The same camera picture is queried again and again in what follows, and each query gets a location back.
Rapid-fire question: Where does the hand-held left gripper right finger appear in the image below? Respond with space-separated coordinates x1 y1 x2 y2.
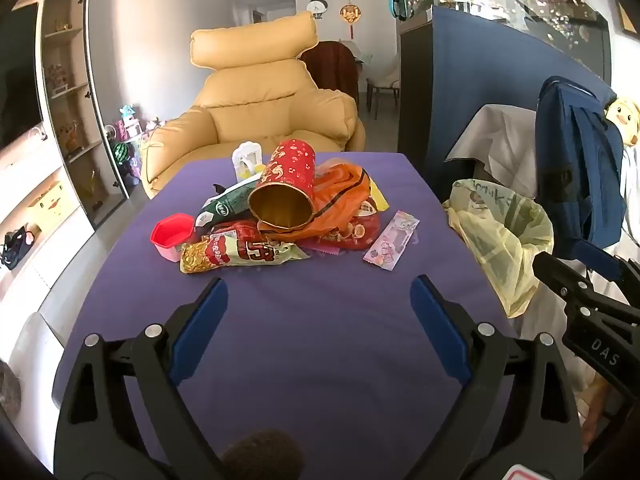
409 274 585 480

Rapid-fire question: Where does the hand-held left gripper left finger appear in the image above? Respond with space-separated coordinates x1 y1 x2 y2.
54 276 231 480

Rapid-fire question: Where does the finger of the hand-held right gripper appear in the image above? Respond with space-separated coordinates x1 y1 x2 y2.
532 251 596 311
614 256 640 291

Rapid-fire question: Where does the yellow plastic bin bag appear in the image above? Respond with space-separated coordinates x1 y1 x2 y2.
442 178 555 318

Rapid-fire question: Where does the red and yellow noodle packet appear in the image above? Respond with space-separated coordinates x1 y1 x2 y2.
180 237 311 275

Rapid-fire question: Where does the plain red snack packet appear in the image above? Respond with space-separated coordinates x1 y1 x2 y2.
210 220 273 247

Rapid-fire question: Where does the pink cartoon wrapper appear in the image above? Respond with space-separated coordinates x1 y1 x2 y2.
362 211 421 271

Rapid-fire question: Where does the green snack packet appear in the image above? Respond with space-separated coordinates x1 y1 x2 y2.
194 180 261 233

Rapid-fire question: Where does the red peach print packet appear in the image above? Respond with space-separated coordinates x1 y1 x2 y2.
300 200 383 253

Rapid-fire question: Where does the yellow snack packet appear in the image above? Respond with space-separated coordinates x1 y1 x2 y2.
369 180 391 212

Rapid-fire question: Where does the orange plastic bag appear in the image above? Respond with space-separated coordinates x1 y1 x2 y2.
260 157 376 243

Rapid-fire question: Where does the red patterned paper tube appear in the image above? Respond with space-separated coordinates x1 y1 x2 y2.
248 140 318 233

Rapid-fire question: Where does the person's right hand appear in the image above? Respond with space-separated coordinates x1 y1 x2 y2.
586 382 615 442

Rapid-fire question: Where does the white fabric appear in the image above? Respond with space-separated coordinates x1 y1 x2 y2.
515 240 640 461

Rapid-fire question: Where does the pink hexagonal container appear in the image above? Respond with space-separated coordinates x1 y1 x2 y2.
151 213 197 262

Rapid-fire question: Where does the blue backpack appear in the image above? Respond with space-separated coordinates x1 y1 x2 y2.
535 76 626 261

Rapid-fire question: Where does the beige cloth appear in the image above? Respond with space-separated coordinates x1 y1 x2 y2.
445 104 541 196

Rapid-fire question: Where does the yellow duck plush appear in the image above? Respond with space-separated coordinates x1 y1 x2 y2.
604 97 640 147

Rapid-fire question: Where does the white low console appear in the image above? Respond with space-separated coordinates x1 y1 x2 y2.
0 130 96 306

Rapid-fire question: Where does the white and yellow toy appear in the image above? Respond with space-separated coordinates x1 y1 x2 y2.
232 141 266 183

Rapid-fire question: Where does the yellow box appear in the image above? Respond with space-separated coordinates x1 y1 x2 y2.
27 180 81 226

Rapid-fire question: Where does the black bag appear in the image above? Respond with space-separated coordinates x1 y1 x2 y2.
1 226 36 271

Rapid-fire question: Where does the brown fuzzy object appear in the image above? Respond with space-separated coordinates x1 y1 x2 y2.
0 360 23 411

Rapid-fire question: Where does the pastel toy castle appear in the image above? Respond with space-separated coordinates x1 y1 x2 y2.
116 105 146 141

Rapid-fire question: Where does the blue partition cloth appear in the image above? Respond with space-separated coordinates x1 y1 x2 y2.
430 6 616 201

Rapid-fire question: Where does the dark wooden cabinet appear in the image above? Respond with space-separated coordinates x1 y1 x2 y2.
398 22 434 181

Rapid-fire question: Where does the yellow leather armchair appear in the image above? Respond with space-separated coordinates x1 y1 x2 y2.
140 10 367 200

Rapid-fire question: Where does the beige dining chair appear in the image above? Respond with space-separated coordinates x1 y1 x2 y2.
366 52 401 113

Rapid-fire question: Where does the table with red cloth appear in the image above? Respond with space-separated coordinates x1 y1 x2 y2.
300 40 360 108

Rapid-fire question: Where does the glass door shelf cabinet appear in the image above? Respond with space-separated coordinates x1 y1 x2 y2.
37 0 133 226

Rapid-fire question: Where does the black television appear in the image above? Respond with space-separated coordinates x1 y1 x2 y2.
0 2 43 146

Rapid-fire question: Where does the gold and red knot ornament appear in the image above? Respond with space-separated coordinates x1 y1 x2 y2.
340 0 362 40

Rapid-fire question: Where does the wooden wall frame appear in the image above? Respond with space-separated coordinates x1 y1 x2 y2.
617 2 640 36

